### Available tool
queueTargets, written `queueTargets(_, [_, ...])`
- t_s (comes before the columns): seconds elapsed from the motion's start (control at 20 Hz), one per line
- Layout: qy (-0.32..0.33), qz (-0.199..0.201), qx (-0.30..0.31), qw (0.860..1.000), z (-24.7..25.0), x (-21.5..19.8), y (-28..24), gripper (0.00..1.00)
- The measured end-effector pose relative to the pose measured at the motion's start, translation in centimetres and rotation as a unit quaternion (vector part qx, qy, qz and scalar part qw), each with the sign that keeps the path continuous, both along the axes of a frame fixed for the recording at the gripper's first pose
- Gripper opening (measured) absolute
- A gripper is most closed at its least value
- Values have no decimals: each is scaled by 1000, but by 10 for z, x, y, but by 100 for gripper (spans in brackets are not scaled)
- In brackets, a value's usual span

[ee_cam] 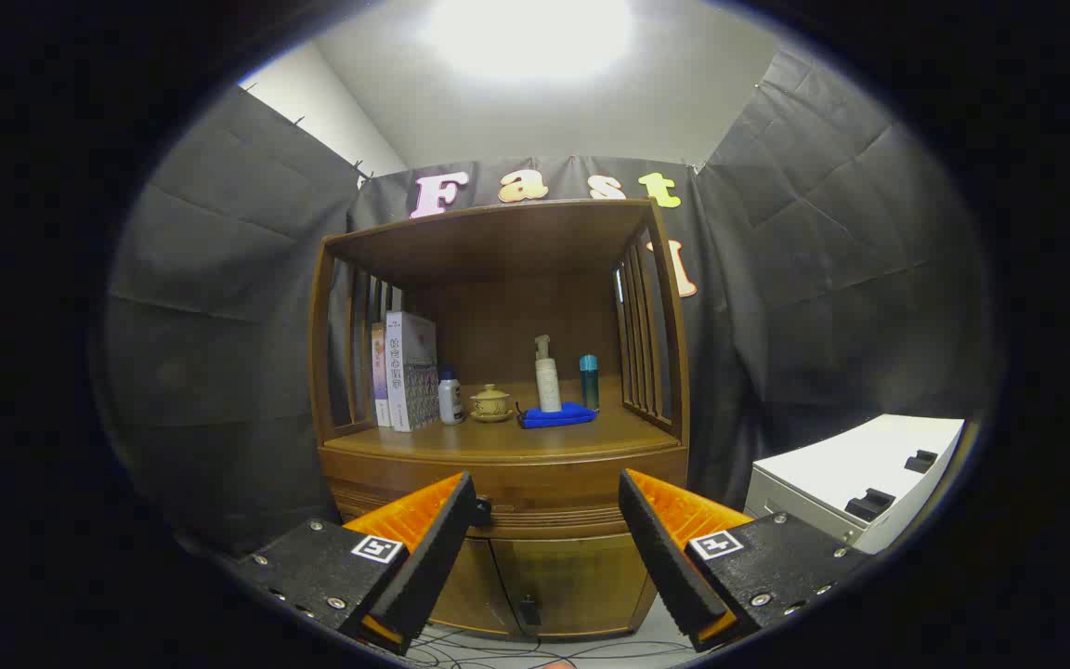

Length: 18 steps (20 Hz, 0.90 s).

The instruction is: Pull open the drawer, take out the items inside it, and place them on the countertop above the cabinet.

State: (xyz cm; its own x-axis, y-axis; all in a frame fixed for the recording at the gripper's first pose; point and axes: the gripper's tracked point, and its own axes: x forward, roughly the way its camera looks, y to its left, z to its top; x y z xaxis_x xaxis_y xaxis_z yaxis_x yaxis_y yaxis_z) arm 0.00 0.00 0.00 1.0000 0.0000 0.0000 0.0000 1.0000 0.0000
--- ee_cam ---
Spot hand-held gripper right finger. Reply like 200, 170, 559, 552
617, 467, 870, 653

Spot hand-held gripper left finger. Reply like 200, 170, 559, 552
236, 470, 480, 656

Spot brown wooden drawer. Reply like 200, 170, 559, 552
321, 444, 689, 542

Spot wooden cabinet door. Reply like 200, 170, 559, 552
490, 531, 659, 640
428, 537, 524, 638

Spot wooden countertop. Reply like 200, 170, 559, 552
324, 376, 686, 462

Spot white plastic drawer unit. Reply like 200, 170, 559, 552
744, 413, 966, 556

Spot brown wooden cabinet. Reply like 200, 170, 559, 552
307, 197, 692, 642

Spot white bottle with blue cap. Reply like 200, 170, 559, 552
437, 370, 465, 426

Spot yellow lidded teacup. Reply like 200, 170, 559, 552
469, 383, 515, 424

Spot blue folded cloth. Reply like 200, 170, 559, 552
516, 401, 597, 430

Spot thick white book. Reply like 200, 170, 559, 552
385, 311, 438, 433

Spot thin purple book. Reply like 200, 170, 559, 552
371, 321, 391, 428

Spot white pump bottle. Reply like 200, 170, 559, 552
534, 334, 563, 413

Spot black floor cables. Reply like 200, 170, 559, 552
405, 627, 694, 669

